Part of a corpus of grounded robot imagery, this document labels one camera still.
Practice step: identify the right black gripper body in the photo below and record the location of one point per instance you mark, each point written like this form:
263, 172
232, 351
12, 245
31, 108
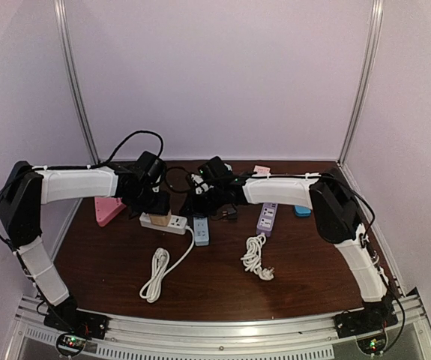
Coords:
207, 205

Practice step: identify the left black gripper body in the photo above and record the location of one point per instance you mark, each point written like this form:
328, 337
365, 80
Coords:
145, 202

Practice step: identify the black plug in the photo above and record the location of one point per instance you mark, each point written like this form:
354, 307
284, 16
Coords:
231, 214

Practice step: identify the light blue power strip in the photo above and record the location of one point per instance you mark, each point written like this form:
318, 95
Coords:
201, 231

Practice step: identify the beige cube charger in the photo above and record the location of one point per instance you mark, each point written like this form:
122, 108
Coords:
160, 220

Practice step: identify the pink triangular power strip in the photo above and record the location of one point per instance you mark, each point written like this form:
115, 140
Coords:
106, 209

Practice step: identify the white power strip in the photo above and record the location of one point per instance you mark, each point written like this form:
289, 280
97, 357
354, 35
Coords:
176, 224

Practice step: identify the pink cube socket adapter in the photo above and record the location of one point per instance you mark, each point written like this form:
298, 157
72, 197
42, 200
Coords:
262, 170

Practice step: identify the purple power strip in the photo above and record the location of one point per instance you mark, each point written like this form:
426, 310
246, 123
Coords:
265, 222

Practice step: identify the blue plug adapter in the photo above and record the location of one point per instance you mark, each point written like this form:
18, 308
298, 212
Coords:
302, 212

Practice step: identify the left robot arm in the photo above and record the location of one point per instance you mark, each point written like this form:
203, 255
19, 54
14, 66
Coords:
35, 204

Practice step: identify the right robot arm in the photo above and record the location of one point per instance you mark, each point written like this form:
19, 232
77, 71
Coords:
335, 207

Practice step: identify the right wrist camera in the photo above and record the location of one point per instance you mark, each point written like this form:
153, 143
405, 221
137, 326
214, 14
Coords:
215, 171

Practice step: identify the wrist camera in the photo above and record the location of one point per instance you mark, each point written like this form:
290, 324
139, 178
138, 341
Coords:
150, 169
215, 171

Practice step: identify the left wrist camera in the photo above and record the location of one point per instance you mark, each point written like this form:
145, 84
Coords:
150, 169

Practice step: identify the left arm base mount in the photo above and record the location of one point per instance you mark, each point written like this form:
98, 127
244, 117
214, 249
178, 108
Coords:
67, 317

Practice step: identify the aluminium front rail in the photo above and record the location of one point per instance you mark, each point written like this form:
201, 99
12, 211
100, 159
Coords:
306, 337

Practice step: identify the right aluminium post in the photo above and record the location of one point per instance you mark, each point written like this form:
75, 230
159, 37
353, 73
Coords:
372, 45

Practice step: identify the aluminium post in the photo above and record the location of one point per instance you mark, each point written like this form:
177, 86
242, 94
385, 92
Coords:
73, 80
372, 45

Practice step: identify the left aluminium post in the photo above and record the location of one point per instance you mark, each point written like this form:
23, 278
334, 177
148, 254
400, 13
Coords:
73, 80

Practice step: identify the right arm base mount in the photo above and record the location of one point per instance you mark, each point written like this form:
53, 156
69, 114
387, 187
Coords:
372, 317

